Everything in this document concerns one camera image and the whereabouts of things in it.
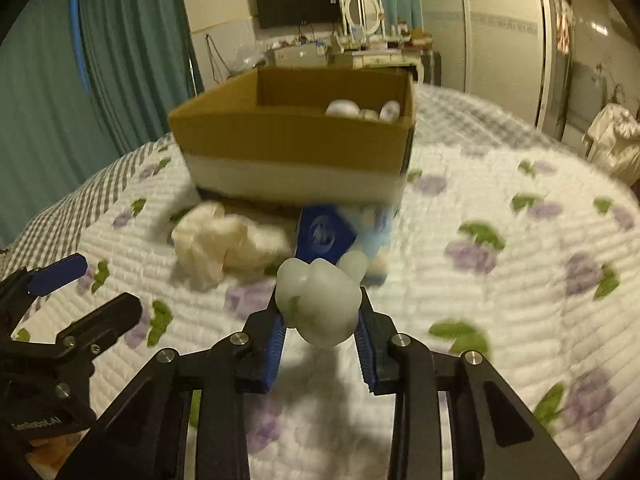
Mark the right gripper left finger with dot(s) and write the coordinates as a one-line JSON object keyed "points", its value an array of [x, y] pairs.
{"points": [[244, 362]]}

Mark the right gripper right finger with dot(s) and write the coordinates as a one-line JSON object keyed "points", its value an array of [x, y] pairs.
{"points": [[395, 364]]}

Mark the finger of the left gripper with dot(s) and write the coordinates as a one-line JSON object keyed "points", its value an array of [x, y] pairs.
{"points": [[21, 288], [97, 331]]}

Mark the white plush toy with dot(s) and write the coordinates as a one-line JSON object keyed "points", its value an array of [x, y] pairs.
{"points": [[320, 299]]}

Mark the cream lace cloth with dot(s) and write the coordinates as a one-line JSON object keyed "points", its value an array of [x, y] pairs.
{"points": [[209, 243]]}

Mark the person's hand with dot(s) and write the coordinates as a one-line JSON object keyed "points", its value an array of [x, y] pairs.
{"points": [[49, 455]]}

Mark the blue tissue packet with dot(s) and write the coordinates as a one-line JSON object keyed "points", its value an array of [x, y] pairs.
{"points": [[329, 231]]}

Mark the floral white quilt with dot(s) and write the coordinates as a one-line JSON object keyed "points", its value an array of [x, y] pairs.
{"points": [[531, 255]]}

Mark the teal curtain left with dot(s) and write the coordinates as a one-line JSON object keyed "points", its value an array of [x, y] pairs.
{"points": [[84, 82]]}

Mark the brown cardboard box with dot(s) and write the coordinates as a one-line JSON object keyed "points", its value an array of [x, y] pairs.
{"points": [[265, 136]]}

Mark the white dressing table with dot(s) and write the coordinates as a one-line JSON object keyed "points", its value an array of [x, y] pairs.
{"points": [[407, 59]]}

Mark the white clothes pile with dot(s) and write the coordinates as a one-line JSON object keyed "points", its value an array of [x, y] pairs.
{"points": [[614, 136]]}

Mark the small grey fridge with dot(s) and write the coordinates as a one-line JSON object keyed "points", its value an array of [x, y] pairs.
{"points": [[300, 56]]}

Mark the white oval vanity mirror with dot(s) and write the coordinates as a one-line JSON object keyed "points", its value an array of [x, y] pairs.
{"points": [[363, 16]]}

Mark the white sliding wardrobe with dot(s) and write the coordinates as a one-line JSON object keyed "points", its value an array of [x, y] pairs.
{"points": [[494, 49]]}

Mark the black wall television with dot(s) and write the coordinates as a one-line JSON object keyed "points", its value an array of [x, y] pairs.
{"points": [[284, 13]]}

